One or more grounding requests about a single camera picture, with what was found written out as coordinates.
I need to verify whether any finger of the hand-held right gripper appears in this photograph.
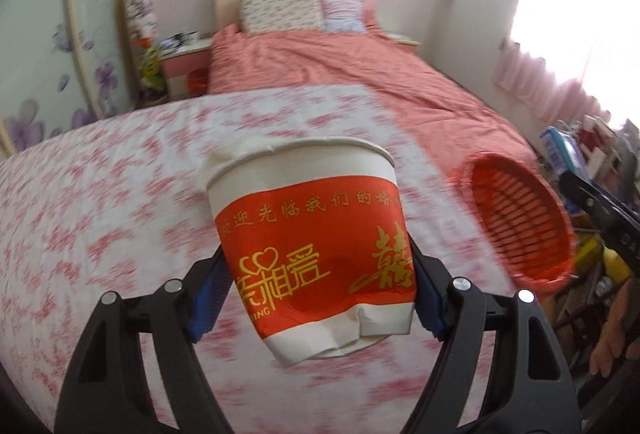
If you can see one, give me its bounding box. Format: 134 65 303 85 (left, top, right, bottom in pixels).
559 171 617 228

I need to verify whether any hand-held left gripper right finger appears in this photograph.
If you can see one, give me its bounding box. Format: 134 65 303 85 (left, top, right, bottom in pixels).
407 234 583 434

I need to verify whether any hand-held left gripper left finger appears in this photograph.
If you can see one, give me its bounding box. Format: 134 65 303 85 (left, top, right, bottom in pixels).
57 244 236 434

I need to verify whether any orange plastic basket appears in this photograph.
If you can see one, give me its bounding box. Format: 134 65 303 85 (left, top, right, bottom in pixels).
450 153 577 300

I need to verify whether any red and white paper cup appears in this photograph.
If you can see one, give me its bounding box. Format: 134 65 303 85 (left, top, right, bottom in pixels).
206 137 417 368

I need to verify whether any person's right hand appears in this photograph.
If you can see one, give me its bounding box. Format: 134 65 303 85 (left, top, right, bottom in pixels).
589 284 640 377

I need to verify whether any blue and white box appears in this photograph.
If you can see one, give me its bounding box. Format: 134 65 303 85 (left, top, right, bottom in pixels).
540 127 577 171

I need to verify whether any pink floral bedsheet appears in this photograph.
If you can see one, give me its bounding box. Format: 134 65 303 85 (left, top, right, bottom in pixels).
0 84 506 434

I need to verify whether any pink curtain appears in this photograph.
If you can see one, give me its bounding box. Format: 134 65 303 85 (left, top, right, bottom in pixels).
492 0 640 131

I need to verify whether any red waste bin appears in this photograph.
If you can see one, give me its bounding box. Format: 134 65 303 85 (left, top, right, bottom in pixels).
187 68 210 96

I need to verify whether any pink and white nightstand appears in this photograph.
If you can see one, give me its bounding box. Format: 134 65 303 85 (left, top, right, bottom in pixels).
160 39 214 102

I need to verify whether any coral bed blanket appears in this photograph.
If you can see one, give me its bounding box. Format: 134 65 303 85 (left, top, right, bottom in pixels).
206 23 540 180

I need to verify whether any tall toy display tube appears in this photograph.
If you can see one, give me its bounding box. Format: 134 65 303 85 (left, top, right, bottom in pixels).
124 0 167 104

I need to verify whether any floral pillow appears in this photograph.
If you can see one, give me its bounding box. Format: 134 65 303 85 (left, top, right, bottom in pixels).
238 0 325 35

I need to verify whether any striped pillow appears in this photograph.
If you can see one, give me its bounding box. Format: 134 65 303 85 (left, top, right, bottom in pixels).
320 0 369 33

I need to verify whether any floral wardrobe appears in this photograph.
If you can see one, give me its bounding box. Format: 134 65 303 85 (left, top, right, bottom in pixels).
0 0 127 156

